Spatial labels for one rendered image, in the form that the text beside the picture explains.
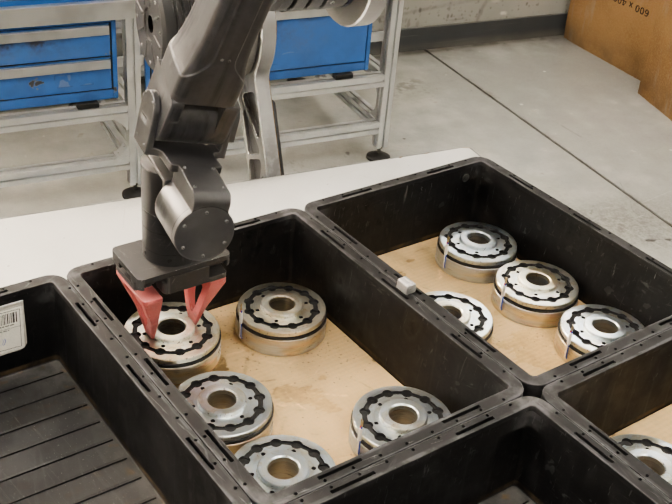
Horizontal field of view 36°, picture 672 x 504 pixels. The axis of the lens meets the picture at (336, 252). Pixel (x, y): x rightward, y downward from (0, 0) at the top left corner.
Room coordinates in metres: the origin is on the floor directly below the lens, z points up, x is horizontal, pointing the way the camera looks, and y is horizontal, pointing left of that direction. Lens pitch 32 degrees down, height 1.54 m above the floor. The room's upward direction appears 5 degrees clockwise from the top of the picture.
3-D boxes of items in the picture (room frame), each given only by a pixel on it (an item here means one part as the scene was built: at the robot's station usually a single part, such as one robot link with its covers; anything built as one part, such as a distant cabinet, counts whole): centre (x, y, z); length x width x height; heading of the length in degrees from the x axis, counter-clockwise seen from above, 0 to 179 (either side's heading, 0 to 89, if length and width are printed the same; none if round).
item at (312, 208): (1.02, -0.19, 0.92); 0.40 x 0.30 x 0.02; 38
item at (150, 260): (0.87, 0.16, 1.00); 0.10 x 0.07 x 0.07; 128
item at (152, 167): (0.87, 0.16, 1.06); 0.07 x 0.06 x 0.07; 28
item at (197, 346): (0.88, 0.17, 0.88); 0.10 x 0.10 x 0.01
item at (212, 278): (0.88, 0.16, 0.93); 0.07 x 0.07 x 0.09; 38
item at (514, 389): (0.83, 0.04, 0.92); 0.40 x 0.30 x 0.02; 38
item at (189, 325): (0.88, 0.17, 0.88); 0.05 x 0.05 x 0.01
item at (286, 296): (0.96, 0.06, 0.86); 0.05 x 0.05 x 0.01
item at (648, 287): (1.02, -0.19, 0.87); 0.40 x 0.30 x 0.11; 38
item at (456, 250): (1.15, -0.18, 0.86); 0.10 x 0.10 x 0.01
